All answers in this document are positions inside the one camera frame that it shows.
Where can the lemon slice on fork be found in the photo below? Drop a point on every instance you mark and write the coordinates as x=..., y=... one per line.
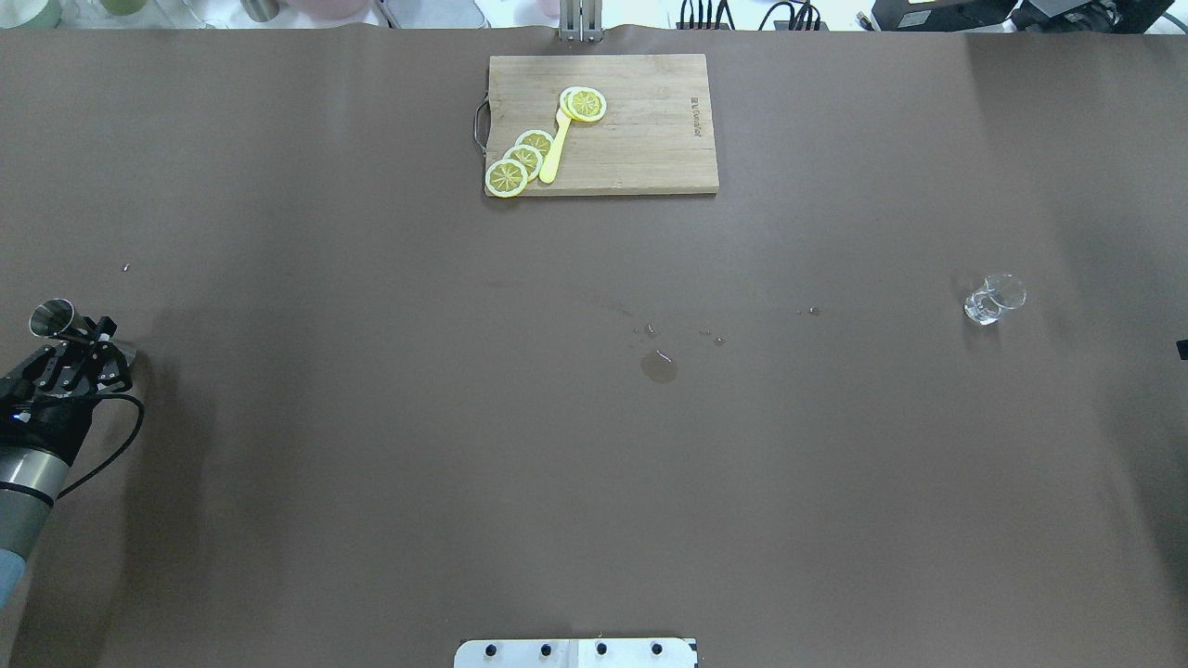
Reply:
x=583, y=104

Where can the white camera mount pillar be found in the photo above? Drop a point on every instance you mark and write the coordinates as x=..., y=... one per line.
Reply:
x=579, y=652

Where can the steel jigger shaker cup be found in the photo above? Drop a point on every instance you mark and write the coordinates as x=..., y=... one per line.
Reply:
x=58, y=319

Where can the wooden cutting board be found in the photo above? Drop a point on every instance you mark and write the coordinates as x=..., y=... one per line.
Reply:
x=655, y=139

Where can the aluminium frame post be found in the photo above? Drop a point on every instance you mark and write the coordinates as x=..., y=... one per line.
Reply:
x=580, y=21

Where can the lemon slice middle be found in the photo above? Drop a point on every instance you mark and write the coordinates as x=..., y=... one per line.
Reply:
x=529, y=157

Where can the lemon slice near fork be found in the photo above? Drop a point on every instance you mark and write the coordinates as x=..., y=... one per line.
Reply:
x=537, y=139

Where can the clear glass measuring cup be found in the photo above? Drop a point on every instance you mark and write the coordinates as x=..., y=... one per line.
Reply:
x=997, y=295

